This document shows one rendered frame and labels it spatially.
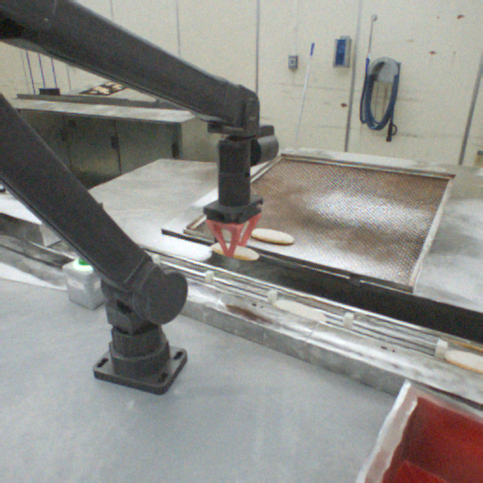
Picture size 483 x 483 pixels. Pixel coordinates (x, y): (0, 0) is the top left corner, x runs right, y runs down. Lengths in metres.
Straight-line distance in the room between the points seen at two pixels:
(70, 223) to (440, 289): 0.59
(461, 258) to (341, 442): 0.45
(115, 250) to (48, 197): 0.11
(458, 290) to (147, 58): 0.60
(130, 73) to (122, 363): 0.38
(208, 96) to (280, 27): 4.21
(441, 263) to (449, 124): 3.52
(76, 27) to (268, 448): 0.50
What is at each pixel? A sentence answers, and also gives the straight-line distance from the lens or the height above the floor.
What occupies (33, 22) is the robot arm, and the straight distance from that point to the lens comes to 0.41.
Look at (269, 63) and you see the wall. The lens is 4.83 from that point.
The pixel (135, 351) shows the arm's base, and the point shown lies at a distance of 0.60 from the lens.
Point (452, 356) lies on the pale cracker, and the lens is 0.68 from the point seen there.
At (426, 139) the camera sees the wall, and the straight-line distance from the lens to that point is 4.35.
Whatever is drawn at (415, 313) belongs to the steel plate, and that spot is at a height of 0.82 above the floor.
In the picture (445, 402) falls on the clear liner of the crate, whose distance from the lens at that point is 0.50.
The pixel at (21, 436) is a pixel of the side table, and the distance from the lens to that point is 0.62.
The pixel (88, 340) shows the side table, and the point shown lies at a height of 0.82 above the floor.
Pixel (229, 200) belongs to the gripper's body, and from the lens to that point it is 0.68.
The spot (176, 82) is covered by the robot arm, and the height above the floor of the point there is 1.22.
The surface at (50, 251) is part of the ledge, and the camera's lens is 1.00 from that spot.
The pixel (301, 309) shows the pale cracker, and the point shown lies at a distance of 0.71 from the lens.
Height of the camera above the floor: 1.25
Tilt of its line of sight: 24 degrees down
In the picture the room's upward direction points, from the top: straight up
